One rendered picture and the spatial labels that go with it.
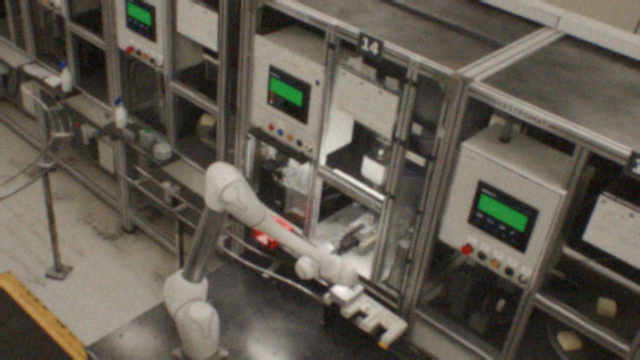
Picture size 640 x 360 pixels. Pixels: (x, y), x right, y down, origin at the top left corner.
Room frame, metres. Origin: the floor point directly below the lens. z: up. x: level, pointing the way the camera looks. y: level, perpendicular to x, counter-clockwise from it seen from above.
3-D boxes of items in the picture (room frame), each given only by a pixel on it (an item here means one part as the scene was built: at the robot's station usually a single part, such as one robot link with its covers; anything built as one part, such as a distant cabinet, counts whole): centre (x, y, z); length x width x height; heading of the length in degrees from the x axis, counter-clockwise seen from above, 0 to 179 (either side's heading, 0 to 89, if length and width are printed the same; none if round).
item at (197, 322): (2.10, 0.45, 0.85); 0.18 x 0.16 x 0.22; 33
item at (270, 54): (2.91, 0.16, 1.60); 0.42 x 0.29 x 0.46; 53
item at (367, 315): (2.29, -0.25, 0.84); 0.36 x 0.14 x 0.10; 53
